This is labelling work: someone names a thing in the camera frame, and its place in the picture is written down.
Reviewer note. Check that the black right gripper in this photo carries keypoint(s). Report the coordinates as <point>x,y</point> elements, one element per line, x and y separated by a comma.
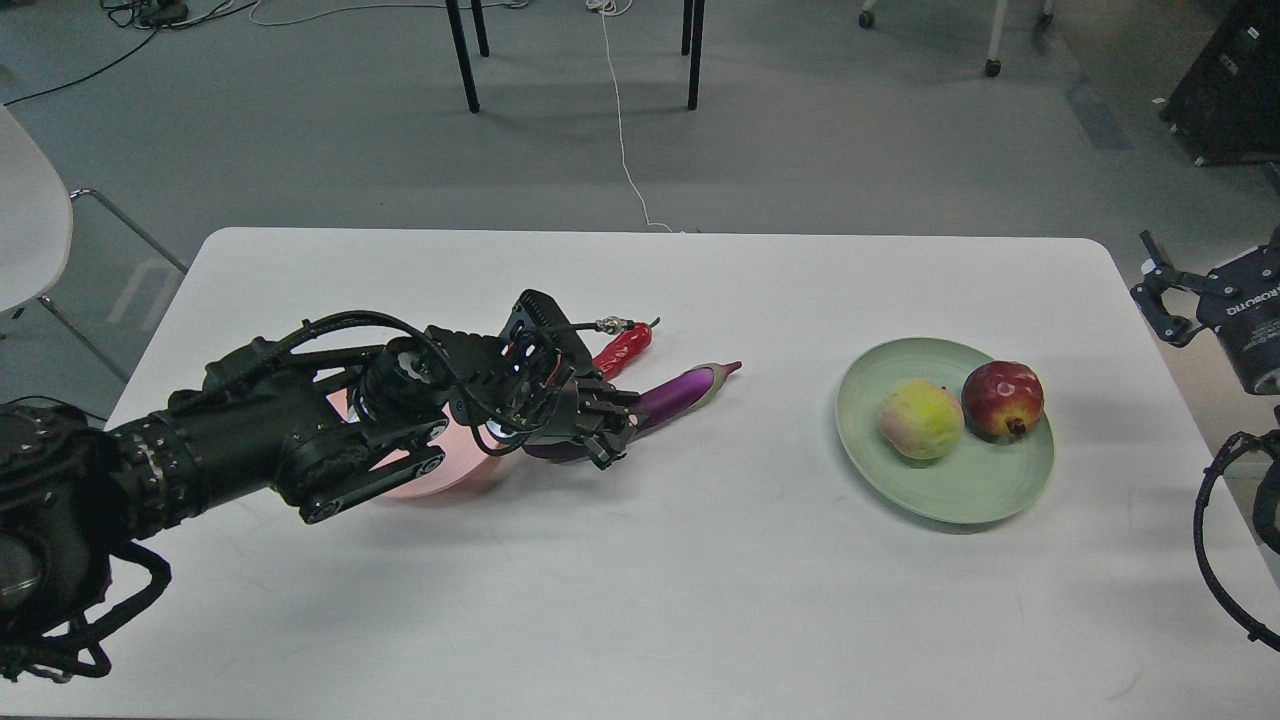
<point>1255,320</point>

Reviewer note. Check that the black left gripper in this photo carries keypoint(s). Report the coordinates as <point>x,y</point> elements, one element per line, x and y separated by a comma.
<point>525,412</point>

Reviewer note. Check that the red chili pepper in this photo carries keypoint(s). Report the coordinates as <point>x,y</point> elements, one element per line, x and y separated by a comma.
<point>624,349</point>

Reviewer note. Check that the purple eggplant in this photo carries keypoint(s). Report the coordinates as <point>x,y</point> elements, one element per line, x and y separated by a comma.
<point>685,393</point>

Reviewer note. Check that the red pomegranate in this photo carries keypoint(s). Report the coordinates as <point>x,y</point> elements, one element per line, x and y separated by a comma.
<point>1002,401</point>

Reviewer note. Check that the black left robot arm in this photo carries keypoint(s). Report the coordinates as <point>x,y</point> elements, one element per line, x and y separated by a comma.
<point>329,416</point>

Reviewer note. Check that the pink plate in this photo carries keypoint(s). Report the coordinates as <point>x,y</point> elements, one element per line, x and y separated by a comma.
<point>465,472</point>

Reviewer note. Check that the black cabinet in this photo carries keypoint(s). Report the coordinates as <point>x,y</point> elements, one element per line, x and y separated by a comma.
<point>1225,109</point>

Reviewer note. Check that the green plate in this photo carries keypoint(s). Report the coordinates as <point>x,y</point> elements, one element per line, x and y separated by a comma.
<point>980,482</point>

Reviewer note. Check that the white rolling chair base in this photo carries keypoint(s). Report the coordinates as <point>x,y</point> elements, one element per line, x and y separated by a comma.
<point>972,31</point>

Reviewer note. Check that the black table legs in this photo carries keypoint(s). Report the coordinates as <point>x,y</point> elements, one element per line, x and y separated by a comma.
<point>470,37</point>

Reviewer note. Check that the white chair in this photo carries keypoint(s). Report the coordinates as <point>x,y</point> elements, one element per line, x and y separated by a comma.
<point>37,226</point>

